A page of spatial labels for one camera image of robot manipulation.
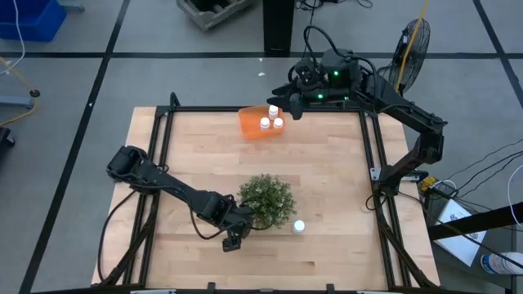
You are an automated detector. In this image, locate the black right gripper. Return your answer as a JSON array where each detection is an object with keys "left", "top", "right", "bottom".
[{"left": 267, "top": 56, "right": 328, "bottom": 121}]

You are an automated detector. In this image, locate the orange plastic basket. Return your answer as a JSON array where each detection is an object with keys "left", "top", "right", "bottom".
[{"left": 238, "top": 105, "right": 287, "bottom": 141}]

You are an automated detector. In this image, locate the green artificial plant black pot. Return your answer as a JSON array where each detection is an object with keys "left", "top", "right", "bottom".
[{"left": 238, "top": 173, "right": 298, "bottom": 230}]

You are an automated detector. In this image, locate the grey moulded crate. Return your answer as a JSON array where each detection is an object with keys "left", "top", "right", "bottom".
[{"left": 176, "top": 0, "right": 258, "bottom": 32}]

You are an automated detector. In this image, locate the black power adapter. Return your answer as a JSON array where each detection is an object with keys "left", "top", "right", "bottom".
[{"left": 431, "top": 179, "right": 458, "bottom": 198}]

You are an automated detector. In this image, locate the white cardboard box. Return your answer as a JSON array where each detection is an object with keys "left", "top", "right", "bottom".
[{"left": 432, "top": 198, "right": 488, "bottom": 267}]

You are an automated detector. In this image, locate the black metal beam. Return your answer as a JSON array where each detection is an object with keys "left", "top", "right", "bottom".
[{"left": 427, "top": 203, "right": 523, "bottom": 241}]

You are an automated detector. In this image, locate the black floor object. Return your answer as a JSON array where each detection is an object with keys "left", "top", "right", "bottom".
[{"left": 0, "top": 126, "right": 16, "bottom": 148}]

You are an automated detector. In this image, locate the grey stand base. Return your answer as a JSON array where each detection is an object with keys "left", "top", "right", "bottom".
[{"left": 0, "top": 94, "right": 36, "bottom": 110}]

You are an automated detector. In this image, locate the blue plastic bin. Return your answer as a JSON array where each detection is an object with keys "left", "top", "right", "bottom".
[{"left": 0, "top": 0, "right": 67, "bottom": 42}]

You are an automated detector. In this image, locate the black square post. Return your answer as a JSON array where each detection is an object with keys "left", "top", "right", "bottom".
[{"left": 262, "top": 0, "right": 295, "bottom": 57}]

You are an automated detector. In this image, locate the black metal table frame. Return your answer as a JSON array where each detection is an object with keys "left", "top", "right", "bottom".
[{"left": 96, "top": 92, "right": 440, "bottom": 294}]

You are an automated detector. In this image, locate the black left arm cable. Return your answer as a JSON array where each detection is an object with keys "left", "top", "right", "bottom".
[{"left": 96, "top": 189, "right": 138, "bottom": 283}]

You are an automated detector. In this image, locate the white floor cable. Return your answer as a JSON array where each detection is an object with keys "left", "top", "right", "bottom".
[
  {"left": 0, "top": 0, "right": 26, "bottom": 77},
  {"left": 506, "top": 163, "right": 523, "bottom": 228}
]

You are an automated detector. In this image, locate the yellow floor cable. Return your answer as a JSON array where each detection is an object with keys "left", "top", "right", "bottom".
[{"left": 0, "top": 56, "right": 38, "bottom": 127}]

